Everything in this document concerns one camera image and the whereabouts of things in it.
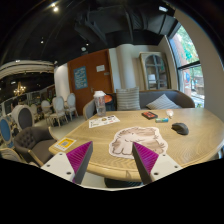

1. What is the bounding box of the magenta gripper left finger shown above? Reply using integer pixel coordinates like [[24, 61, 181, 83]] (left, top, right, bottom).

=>
[[42, 141, 93, 184]]

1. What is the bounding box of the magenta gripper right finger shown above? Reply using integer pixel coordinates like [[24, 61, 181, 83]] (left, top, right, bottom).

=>
[[132, 142, 182, 185]]

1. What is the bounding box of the black computer mouse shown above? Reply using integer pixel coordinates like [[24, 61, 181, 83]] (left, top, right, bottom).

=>
[[172, 123, 189, 135]]

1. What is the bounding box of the yellow QR code sticker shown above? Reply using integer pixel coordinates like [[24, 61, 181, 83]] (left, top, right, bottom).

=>
[[54, 137, 76, 151]]

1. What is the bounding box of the dark grey tufted armchair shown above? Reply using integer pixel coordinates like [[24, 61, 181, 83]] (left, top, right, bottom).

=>
[[14, 127, 56, 166]]

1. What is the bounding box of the round wooden table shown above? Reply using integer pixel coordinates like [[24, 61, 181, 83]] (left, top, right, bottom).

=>
[[48, 107, 224, 183]]

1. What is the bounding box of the green white small pack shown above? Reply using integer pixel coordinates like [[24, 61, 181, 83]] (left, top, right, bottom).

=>
[[155, 118, 169, 123]]

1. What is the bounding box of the small white pink item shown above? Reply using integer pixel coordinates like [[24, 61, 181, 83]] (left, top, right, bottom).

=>
[[166, 109, 174, 118]]

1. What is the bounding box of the white printed menu sheet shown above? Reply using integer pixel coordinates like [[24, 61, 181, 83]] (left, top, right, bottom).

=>
[[89, 115, 119, 128]]

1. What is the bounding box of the white dining chair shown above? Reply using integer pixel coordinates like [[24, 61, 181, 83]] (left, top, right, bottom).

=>
[[50, 96, 67, 125]]

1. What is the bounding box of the light grey cushion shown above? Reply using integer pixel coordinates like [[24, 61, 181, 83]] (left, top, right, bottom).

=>
[[147, 94, 179, 110]]

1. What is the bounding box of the grey oval-back chair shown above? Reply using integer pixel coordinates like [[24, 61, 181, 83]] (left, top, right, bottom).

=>
[[12, 105, 34, 130]]

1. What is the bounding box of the striped grey cushion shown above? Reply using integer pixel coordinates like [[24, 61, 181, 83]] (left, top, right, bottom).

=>
[[116, 87, 140, 111]]

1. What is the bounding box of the grey curved sofa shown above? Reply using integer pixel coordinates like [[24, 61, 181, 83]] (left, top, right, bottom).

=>
[[82, 89, 196, 120]]

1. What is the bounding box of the clear water bottle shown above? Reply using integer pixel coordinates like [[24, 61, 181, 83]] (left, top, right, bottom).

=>
[[94, 91, 106, 117]]

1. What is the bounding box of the blue upholstered chair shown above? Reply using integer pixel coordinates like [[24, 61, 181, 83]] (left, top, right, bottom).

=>
[[0, 117, 14, 148]]

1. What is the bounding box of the chandelier lamp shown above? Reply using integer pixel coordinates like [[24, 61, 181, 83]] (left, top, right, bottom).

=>
[[14, 83, 26, 96]]

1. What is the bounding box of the blue poster on door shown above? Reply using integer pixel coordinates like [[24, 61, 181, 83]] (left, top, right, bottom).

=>
[[74, 66, 88, 90]]

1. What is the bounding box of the wooden orange door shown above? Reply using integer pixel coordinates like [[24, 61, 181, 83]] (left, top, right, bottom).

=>
[[67, 49, 114, 115]]

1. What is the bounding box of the arched grey cabinet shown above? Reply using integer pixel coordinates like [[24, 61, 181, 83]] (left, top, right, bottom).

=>
[[139, 52, 171, 90]]

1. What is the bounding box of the large window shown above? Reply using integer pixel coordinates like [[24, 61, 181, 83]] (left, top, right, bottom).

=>
[[168, 23, 205, 107]]

